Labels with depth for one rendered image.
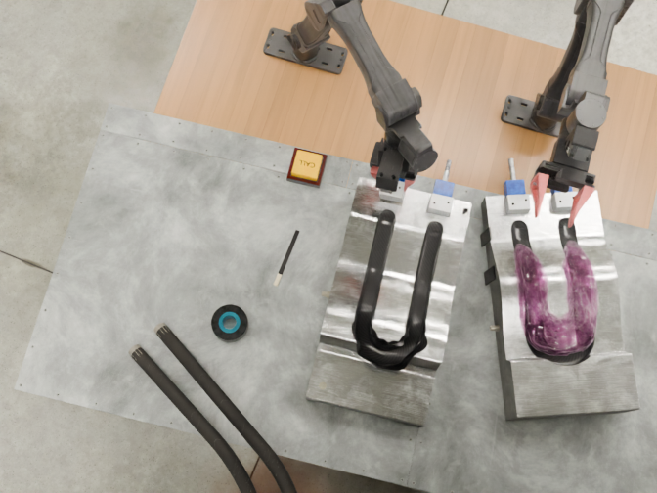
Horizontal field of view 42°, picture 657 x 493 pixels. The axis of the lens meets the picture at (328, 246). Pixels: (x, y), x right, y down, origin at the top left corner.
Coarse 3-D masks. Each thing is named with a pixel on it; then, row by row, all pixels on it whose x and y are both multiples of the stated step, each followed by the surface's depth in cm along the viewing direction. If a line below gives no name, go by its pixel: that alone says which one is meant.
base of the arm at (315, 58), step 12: (276, 36) 211; (264, 48) 210; (276, 48) 210; (288, 48) 210; (324, 48) 211; (336, 48) 211; (288, 60) 210; (300, 60) 209; (312, 60) 209; (324, 60) 210; (336, 60) 210; (336, 72) 209
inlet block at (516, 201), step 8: (512, 160) 199; (512, 168) 198; (512, 176) 198; (504, 184) 197; (512, 184) 196; (520, 184) 196; (504, 192) 198; (512, 192) 196; (520, 192) 196; (504, 200) 197; (512, 200) 194; (520, 200) 194; (528, 200) 194; (512, 208) 194; (520, 208) 194; (528, 208) 194
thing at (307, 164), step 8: (304, 152) 201; (296, 160) 200; (304, 160) 200; (312, 160) 200; (320, 160) 200; (296, 168) 199; (304, 168) 200; (312, 168) 200; (296, 176) 201; (304, 176) 199; (312, 176) 199
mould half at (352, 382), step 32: (416, 192) 193; (352, 224) 191; (416, 224) 191; (448, 224) 191; (352, 256) 190; (416, 256) 190; (448, 256) 190; (352, 288) 186; (384, 288) 187; (448, 288) 188; (352, 320) 181; (384, 320) 181; (448, 320) 183; (320, 352) 186; (352, 352) 186; (352, 384) 185; (384, 384) 185; (416, 384) 185; (384, 416) 184; (416, 416) 183
